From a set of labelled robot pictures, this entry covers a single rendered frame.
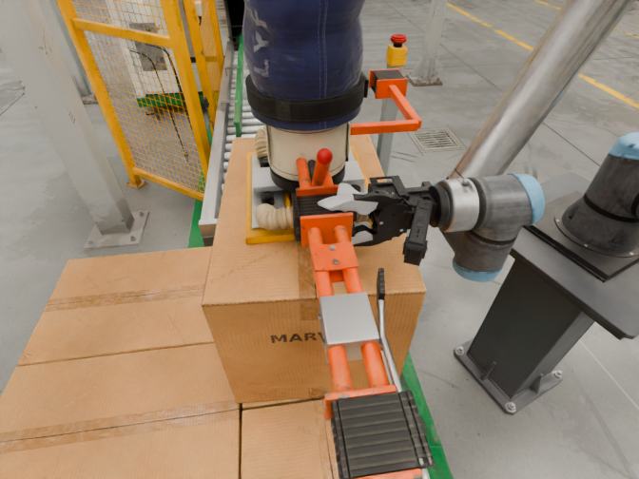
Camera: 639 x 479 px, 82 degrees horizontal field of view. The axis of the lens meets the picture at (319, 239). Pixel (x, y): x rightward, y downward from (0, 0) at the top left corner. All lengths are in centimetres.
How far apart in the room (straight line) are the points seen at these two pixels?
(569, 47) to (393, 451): 65
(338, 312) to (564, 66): 55
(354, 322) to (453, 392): 127
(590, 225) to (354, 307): 86
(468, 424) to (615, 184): 98
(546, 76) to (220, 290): 66
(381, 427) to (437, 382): 132
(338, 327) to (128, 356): 82
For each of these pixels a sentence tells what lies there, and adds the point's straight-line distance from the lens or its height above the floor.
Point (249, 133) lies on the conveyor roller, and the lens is 212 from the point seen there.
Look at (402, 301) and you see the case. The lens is 70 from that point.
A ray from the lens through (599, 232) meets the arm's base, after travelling 122.
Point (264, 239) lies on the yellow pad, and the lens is 75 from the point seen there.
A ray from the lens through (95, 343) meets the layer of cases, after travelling 125.
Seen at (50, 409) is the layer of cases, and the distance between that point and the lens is 119.
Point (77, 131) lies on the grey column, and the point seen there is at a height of 66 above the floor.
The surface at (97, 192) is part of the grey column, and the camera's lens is 230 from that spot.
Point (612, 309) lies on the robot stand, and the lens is 113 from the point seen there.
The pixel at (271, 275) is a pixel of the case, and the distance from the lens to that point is 70.
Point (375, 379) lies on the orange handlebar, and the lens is 43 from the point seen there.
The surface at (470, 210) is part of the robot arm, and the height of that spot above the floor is 110.
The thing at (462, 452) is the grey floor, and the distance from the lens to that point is 162.
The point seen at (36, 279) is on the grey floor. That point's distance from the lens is 243.
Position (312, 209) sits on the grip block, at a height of 109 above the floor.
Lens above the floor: 146
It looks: 43 degrees down
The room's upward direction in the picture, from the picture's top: straight up
